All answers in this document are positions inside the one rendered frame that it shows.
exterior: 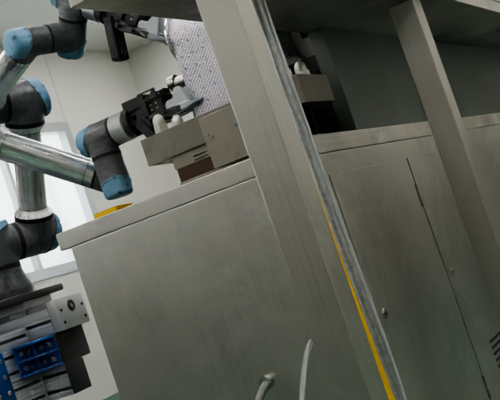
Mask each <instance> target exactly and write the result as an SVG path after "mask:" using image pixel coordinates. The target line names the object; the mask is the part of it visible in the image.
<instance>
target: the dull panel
mask: <svg viewBox="0 0 500 400"><path fill-rule="evenodd" d="M308 36H309V38H310V42H311V44H312V47H313V51H314V54H315V56H316V58H317V62H318V65H319V68H320V70H321V74H322V75H327V78H328V80H329V84H330V86H331V89H332V92H333V96H334V98H335V101H334V102H332V104H333V108H334V111H335V114H336V116H337V120H338V122H339V125H340V129H341V132H343V131H351V130H357V129H370V128H377V127H384V126H391V125H404V124H410V123H417V122H424V121H428V120H427V117H426V115H425V111H424V108H423V105H422V104H421V99H420V97H419V94H418V92H417V88H416V86H415V83H414V80H413V76H412V75H411V72H410V68H409V65H408V63H407V61H406V57H405V54H404V51H403V49H402V46H401V43H400V40H399V38H398V37H393V36H387V35H380V34H374V33H362V32H355V31H348V30H342V29H331V28H324V27H320V28H319V29H315V30H314V31H312V32H309V33H308ZM434 42H435V44H436V47H437V51H438V53H439V56H440V59H441V62H442V64H443V67H444V70H445V73H446V75H447V78H448V81H449V84H450V87H451V89H452V93H453V95H454V98H455V100H456V104H457V107H458V109H459V112H460V116H461V117H470V116H477V115H484V114H490V113H500V50H499V49H493V48H480V47H474V46H467V45H461V44H449V43H443V42H436V41H434Z"/></svg>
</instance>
